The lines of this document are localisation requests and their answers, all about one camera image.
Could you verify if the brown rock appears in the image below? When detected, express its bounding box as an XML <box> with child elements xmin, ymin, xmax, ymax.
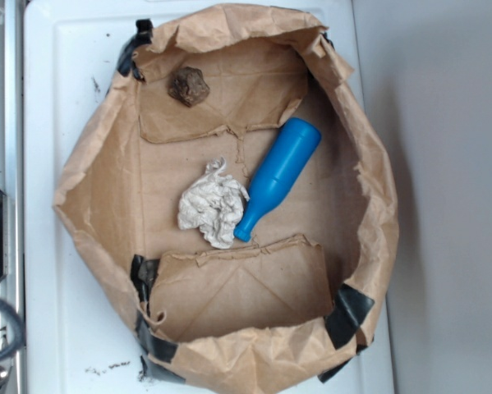
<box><xmin>168</xmin><ymin>66</ymin><xmax>210</xmax><ymax>108</ymax></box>

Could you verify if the blue plastic bottle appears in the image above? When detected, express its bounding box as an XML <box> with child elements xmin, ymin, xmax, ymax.
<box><xmin>233</xmin><ymin>117</ymin><xmax>321</xmax><ymax>242</ymax></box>

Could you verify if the crumpled white paper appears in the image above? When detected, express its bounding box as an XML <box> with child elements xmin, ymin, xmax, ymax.
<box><xmin>177</xmin><ymin>157</ymin><xmax>250</xmax><ymax>250</ymax></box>

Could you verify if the brown paper bag tray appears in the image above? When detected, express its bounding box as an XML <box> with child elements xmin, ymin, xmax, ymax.
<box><xmin>54</xmin><ymin>4</ymin><xmax>398</xmax><ymax>393</ymax></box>

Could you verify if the white plastic board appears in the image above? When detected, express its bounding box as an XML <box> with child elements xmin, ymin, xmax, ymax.
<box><xmin>22</xmin><ymin>0</ymin><xmax>397</xmax><ymax>394</ymax></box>

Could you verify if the aluminium frame rail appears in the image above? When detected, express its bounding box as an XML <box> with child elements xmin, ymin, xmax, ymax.
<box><xmin>0</xmin><ymin>1</ymin><xmax>25</xmax><ymax>393</ymax></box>

